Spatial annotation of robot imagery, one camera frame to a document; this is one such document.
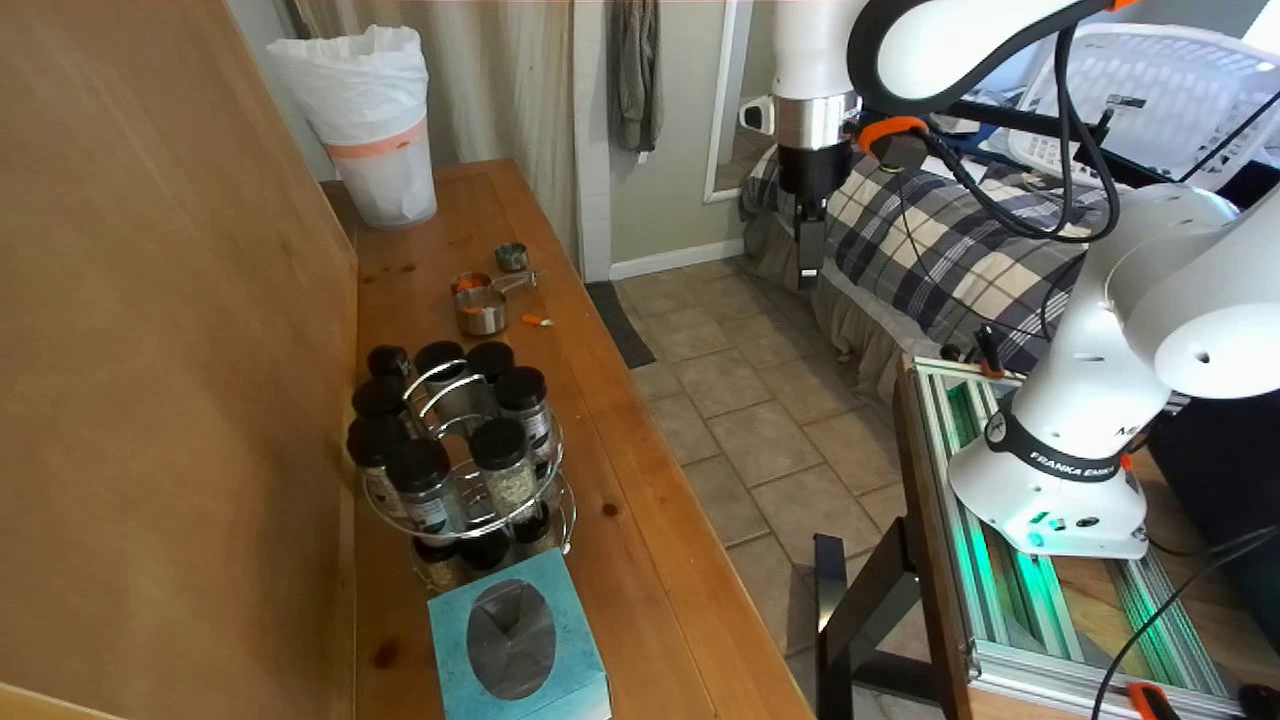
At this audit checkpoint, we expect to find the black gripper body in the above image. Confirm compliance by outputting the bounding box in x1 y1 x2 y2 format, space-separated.
782 144 850 280

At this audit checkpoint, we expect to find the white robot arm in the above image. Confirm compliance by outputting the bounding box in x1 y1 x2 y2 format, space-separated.
773 0 1280 560

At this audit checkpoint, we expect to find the bed with plaid blanket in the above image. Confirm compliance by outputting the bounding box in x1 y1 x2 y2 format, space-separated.
740 154 1086 401

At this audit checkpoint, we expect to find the dark hanging cloth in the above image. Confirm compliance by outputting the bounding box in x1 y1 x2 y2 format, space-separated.
610 0 661 158

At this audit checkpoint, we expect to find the steel measuring cup small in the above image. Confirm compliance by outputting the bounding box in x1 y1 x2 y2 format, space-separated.
493 241 533 272

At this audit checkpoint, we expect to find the steel measuring cup middle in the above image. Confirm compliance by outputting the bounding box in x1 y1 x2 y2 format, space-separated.
493 272 538 296

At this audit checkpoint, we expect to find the steel measuring cup large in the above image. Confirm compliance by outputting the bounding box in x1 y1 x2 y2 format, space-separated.
454 278 510 337

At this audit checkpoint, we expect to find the white laundry basket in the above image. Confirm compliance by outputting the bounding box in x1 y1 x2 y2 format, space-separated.
994 19 1280 183

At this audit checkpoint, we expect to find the spice rack with jars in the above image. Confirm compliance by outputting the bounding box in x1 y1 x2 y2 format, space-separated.
343 342 576 592

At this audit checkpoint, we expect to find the white lined trash bin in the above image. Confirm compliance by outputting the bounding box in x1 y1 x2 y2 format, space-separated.
267 26 438 227

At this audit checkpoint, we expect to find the wooden dresser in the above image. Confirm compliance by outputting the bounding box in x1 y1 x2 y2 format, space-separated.
347 159 807 720

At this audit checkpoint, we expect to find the large wooden board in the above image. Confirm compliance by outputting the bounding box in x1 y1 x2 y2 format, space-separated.
0 0 355 720

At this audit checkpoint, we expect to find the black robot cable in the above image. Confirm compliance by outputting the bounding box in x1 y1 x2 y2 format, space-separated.
918 26 1280 253

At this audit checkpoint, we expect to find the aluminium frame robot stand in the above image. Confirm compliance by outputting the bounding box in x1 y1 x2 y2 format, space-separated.
813 352 1252 720

